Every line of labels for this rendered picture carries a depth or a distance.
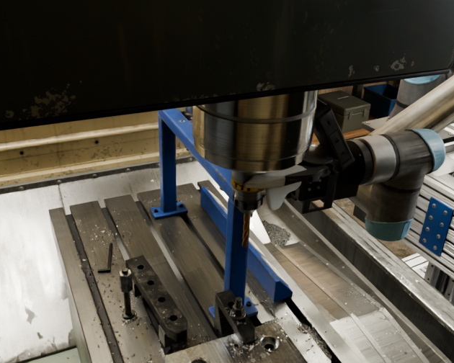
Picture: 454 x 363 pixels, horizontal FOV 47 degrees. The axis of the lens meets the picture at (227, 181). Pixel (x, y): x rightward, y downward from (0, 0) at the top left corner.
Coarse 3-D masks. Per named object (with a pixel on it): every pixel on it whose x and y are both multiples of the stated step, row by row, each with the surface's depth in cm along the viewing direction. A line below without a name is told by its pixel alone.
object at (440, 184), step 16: (448, 160) 175; (432, 176) 164; (448, 176) 165; (432, 192) 162; (448, 192) 157; (416, 208) 169; (416, 224) 171; (400, 240) 179; (416, 240) 172; (448, 240) 162; (432, 256) 169; (448, 256) 162; (432, 272) 184; (448, 272) 163; (448, 288) 181
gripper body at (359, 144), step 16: (320, 144) 77; (352, 144) 79; (304, 160) 73; (320, 160) 73; (336, 160) 74; (368, 160) 77; (320, 176) 73; (336, 176) 75; (352, 176) 80; (368, 176) 78; (304, 192) 75; (320, 192) 77; (336, 192) 79; (352, 192) 80; (304, 208) 75; (320, 208) 77
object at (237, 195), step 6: (240, 192) 72; (258, 192) 72; (234, 198) 74; (240, 198) 73; (246, 198) 72; (252, 198) 72; (258, 198) 73; (234, 204) 74; (240, 204) 73; (246, 204) 72; (252, 204) 73; (258, 204) 73; (240, 210) 74; (246, 210) 73; (252, 210) 74
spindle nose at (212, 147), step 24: (288, 96) 59; (312, 96) 62; (192, 120) 67; (216, 120) 62; (240, 120) 60; (264, 120) 60; (288, 120) 61; (312, 120) 65; (216, 144) 63; (240, 144) 62; (264, 144) 61; (288, 144) 62; (240, 168) 63; (264, 168) 63; (288, 168) 65
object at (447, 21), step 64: (0, 0) 39; (64, 0) 40; (128, 0) 42; (192, 0) 45; (256, 0) 47; (320, 0) 50; (384, 0) 53; (448, 0) 57; (0, 64) 41; (64, 64) 43; (128, 64) 45; (192, 64) 47; (256, 64) 50; (320, 64) 53; (384, 64) 57; (448, 64) 61; (0, 128) 43
